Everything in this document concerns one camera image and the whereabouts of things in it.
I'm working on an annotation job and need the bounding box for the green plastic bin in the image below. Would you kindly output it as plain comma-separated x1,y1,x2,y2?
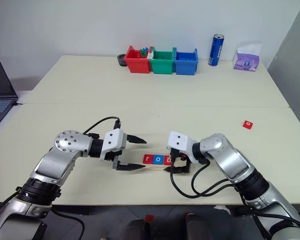
149,46,177,75

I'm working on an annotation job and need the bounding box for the red plastic bin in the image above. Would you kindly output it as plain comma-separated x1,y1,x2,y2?
123,45,152,74

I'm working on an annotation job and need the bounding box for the small white crumpled object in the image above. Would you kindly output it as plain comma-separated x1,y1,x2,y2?
213,204,232,216

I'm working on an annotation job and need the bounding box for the wooden letter tray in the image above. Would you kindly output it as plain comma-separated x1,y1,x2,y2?
140,161,192,174

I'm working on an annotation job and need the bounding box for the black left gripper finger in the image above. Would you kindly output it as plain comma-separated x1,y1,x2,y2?
125,134,148,145
115,161,146,172

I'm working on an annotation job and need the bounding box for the blue drink can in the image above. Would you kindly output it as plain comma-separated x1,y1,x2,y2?
207,33,225,67

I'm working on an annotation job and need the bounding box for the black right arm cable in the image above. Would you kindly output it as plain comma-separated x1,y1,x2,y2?
170,171,237,199
191,159,235,196

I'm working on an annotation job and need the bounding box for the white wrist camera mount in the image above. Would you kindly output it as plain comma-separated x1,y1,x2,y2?
99,128,128,163
165,130,199,165

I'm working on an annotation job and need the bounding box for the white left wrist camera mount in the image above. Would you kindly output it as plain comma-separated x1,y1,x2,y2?
99,128,128,163

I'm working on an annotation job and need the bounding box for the dark rounded shape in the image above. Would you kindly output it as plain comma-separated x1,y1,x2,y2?
121,217,154,240

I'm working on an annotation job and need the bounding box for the blue plastic bin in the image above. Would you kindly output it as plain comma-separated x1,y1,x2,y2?
174,48,199,76

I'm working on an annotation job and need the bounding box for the black thin body cable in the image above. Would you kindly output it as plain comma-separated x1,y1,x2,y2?
50,206,86,240

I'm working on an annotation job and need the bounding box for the dark grey laptop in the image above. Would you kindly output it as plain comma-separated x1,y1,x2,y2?
0,55,19,132

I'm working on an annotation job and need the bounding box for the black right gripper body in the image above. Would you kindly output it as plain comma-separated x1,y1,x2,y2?
174,148,192,174

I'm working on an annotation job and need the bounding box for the purple tissue box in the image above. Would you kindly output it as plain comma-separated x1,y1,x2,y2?
232,40,263,72

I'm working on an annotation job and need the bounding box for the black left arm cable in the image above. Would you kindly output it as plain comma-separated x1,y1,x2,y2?
82,116,122,134

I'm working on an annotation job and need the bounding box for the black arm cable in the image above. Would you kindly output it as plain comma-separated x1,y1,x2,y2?
82,116,122,134
170,171,237,199
191,159,235,196

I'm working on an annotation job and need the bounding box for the blue letter o block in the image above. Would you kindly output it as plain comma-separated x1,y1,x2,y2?
152,154,164,166

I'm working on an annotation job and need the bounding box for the red letter r block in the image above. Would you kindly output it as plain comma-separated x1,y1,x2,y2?
142,153,155,165

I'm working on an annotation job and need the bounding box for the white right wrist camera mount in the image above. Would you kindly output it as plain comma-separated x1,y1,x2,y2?
165,130,199,165

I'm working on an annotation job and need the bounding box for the red letter b block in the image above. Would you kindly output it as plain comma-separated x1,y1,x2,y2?
161,155,174,167

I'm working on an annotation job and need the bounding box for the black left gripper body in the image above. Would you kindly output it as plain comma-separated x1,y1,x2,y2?
105,149,124,170

